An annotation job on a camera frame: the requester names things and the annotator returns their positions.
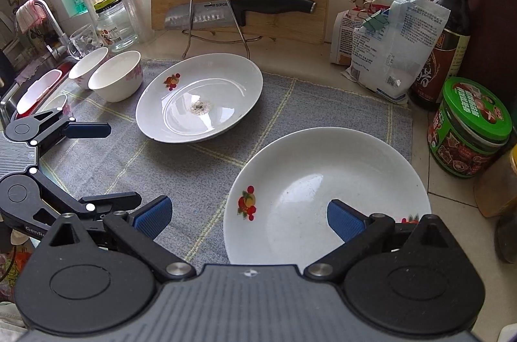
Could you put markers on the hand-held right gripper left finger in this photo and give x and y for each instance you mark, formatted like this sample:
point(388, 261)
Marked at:
point(153, 219)

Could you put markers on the yellow lidded spice jar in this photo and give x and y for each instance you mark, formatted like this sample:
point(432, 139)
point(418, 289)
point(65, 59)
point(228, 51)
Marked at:
point(496, 188)

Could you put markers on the brown knife block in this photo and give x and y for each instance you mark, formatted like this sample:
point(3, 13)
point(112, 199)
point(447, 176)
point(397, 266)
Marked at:
point(492, 23)

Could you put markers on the green binder clip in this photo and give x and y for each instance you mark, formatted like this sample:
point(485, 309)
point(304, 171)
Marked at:
point(375, 24)

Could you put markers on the white fruit print plate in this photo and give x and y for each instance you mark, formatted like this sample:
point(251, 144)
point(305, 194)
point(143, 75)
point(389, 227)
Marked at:
point(226, 83)
point(291, 164)

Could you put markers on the glass jar with yellow lid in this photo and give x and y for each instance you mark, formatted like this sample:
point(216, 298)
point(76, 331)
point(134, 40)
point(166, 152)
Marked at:
point(115, 29)

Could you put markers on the white printed packet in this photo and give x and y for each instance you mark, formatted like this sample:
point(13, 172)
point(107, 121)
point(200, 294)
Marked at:
point(404, 51)

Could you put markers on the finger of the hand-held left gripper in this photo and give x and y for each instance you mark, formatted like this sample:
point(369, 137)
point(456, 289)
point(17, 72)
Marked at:
point(87, 130)
point(113, 201)

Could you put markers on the metal faucet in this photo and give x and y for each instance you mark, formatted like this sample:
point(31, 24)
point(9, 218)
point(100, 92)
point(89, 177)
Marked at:
point(54, 25)

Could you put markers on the green lidded sauce jar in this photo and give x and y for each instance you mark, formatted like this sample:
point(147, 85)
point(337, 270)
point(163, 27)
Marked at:
point(464, 132)

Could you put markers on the dark soy sauce bottle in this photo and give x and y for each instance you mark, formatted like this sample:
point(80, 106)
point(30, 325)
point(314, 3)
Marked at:
point(448, 43)

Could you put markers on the clear glass mug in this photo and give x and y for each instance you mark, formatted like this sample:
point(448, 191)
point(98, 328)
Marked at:
point(83, 39)

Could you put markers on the white drain basket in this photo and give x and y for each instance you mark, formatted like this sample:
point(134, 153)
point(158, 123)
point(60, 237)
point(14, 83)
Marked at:
point(36, 89)

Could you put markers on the steel sink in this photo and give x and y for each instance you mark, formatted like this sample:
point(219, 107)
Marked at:
point(24, 73)

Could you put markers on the pink cloth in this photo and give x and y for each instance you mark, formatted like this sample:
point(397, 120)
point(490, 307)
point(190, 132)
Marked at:
point(28, 15)

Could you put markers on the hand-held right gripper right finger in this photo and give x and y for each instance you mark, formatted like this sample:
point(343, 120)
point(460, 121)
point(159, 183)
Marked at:
point(345, 221)

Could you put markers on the grey checked dish mat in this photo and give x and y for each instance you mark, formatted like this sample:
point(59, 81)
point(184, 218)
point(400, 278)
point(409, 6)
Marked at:
point(315, 104)

